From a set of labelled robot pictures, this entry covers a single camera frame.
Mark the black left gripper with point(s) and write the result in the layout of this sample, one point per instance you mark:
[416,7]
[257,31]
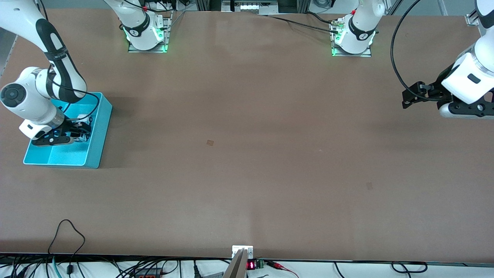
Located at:
[438,87]

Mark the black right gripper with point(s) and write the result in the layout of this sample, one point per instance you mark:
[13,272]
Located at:
[71,125]

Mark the white jeep toy black roof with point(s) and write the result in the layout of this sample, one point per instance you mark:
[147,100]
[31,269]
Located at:
[82,117]

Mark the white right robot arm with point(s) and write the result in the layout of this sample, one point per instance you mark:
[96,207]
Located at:
[29,96]

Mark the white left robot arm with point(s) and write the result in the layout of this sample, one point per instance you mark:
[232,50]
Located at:
[469,77]

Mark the cyan plastic storage bin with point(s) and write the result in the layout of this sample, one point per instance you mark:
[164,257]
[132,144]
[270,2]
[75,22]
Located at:
[69,154]

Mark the white power strip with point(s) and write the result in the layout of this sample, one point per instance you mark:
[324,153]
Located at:
[251,6]

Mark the red digit display module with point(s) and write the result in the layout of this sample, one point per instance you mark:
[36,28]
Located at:
[251,265]

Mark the red clip leads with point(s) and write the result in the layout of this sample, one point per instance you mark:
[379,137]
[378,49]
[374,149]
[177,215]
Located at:
[278,265]

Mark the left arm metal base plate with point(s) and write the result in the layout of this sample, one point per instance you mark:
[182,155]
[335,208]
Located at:
[353,52]

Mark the aluminium corner bracket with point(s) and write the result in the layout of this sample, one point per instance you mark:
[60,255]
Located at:
[471,20]

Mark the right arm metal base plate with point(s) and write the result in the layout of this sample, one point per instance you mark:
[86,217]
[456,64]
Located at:
[148,48]

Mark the grey front camera mount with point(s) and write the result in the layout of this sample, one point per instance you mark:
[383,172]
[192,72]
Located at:
[238,262]

